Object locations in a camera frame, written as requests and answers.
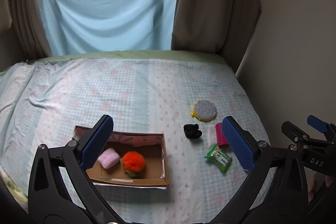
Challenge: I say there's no green tissue packet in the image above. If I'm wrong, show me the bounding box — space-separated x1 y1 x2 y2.
205 144 232 174

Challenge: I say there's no magenta and white cloth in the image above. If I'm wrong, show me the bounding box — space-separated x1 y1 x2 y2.
209 123 229 148

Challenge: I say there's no orange pompom toy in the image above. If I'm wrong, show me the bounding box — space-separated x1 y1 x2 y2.
120 151 146 177

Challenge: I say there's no silver yellow scrub sponge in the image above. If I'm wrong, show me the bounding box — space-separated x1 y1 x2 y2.
191 100 217 122

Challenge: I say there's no black fuzzy sock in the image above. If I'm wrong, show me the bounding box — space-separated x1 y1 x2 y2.
183 124 202 139

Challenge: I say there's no person's right hand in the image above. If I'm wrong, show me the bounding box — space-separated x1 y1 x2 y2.
307 172 334 202

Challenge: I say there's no cardboard box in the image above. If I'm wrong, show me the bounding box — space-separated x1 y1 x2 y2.
86 131 169 189

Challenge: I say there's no floral checkered bed sheet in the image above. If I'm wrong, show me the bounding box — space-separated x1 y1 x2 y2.
1 59 268 223

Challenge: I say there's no green mattress cover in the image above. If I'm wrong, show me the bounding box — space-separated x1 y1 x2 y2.
27 50 226 64

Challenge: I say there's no left brown curtain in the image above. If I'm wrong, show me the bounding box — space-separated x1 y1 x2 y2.
8 0 51 60

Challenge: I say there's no brown curtain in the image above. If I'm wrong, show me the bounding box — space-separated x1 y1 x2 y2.
8 0 51 60
171 0 261 71

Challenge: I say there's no light blue hanging sheet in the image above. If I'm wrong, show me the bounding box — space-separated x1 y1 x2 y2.
38 0 176 56

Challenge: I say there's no right brown curtain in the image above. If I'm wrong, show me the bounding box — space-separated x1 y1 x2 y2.
171 0 261 71

